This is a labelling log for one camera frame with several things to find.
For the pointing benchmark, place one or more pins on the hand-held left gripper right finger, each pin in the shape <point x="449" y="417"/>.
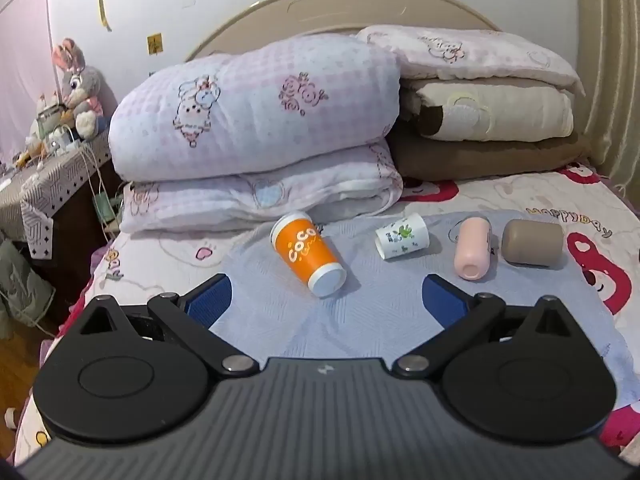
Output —
<point x="442" y="301"/>

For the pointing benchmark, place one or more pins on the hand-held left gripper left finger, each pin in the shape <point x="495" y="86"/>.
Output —
<point x="210" y="300"/>

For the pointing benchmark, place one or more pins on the pink cup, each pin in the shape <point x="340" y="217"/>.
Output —
<point x="472" y="247"/>

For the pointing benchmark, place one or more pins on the white cup with green print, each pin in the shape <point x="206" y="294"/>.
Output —
<point x="402" y="237"/>

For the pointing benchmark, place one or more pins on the orange paper cup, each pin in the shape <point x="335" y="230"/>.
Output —
<point x="305" y="252"/>

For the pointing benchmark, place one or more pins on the taupe cup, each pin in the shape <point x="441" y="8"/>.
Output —
<point x="532" y="242"/>

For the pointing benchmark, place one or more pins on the light blue mat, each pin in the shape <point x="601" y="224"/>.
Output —
<point x="370" y="310"/>

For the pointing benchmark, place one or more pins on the green pouch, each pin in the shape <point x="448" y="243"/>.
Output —
<point x="106" y="208"/>

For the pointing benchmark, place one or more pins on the brown folded blanket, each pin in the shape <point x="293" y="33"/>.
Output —
<point x="475" y="160"/>

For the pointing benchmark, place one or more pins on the dark wooden side table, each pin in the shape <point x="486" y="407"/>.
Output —
<point x="75" y="245"/>

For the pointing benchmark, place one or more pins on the grey cloth bag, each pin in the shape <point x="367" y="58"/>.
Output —
<point x="22" y="280"/>

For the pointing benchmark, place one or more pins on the purple checked folded quilt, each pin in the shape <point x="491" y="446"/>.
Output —
<point x="250" y="110"/>

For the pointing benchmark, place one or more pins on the bedside table with cloth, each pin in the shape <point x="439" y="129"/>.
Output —
<point x="45" y="185"/>

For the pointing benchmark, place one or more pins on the cream folded blanket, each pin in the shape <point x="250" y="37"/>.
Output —
<point x="525" y="110"/>

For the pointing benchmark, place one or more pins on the small white appliance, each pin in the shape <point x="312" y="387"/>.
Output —
<point x="60" y="139"/>

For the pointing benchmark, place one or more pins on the small white object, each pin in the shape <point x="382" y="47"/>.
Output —
<point x="10" y="417"/>

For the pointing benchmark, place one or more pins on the pink printed pillow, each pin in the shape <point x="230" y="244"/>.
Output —
<point x="475" y="55"/>

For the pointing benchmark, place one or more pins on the grey plush bunny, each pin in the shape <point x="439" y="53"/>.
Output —
<point x="80" y="85"/>

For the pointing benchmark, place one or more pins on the beige ribbed panel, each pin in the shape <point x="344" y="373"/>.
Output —
<point x="612" y="85"/>

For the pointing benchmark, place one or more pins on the pink curtain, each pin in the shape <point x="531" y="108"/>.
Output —
<point x="25" y="60"/>

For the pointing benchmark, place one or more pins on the beige bed headboard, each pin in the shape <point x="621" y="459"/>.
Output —
<point x="300" y="10"/>

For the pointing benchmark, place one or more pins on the yellow wall sticker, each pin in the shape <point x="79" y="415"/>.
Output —
<point x="154" y="43"/>

